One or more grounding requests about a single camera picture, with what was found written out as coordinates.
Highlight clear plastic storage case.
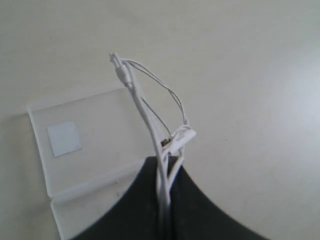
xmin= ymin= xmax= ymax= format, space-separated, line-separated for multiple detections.
xmin=27 ymin=87 xmax=154 ymax=240

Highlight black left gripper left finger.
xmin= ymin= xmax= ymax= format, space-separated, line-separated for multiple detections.
xmin=69 ymin=156 xmax=162 ymax=240

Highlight white wired earphones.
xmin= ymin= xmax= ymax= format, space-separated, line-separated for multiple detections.
xmin=109 ymin=52 xmax=196 ymax=240

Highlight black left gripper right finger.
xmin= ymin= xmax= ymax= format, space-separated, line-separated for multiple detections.
xmin=166 ymin=156 xmax=271 ymax=240

